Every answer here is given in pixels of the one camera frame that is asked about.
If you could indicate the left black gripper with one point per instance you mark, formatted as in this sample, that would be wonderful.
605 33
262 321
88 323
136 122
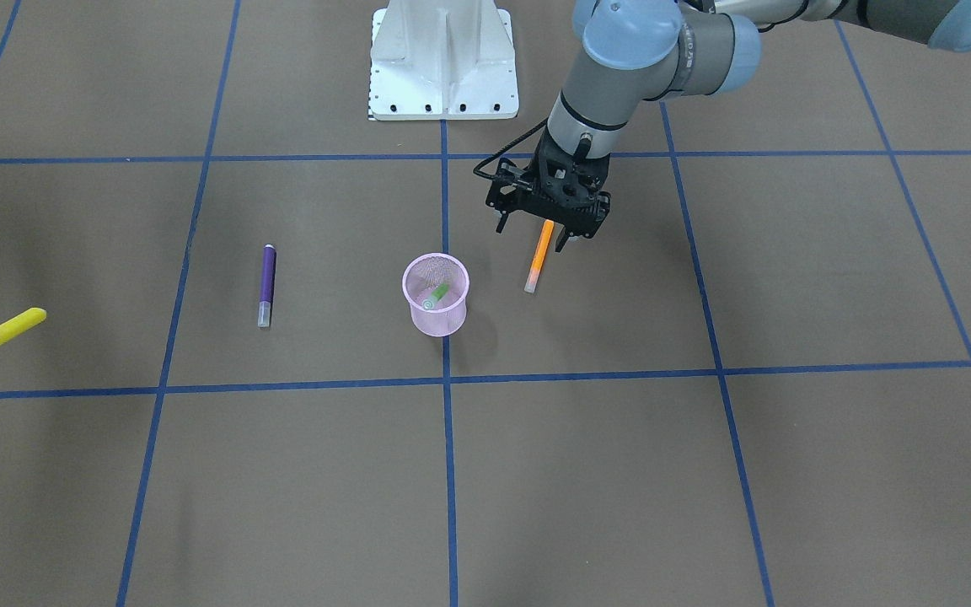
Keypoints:
503 200

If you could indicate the orange highlighter pen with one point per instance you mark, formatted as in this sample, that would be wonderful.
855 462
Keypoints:
538 260

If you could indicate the green highlighter pen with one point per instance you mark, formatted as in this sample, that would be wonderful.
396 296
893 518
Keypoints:
434 298

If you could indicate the purple marker pen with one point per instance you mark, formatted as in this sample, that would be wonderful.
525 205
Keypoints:
266 290

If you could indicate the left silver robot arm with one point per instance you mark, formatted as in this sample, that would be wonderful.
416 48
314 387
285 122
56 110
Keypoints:
635 51

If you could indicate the pink mesh pen holder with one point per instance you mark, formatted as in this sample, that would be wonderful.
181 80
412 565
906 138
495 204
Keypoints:
420 277

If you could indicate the white camera stand pedestal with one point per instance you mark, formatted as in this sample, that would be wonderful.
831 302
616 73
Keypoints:
442 61

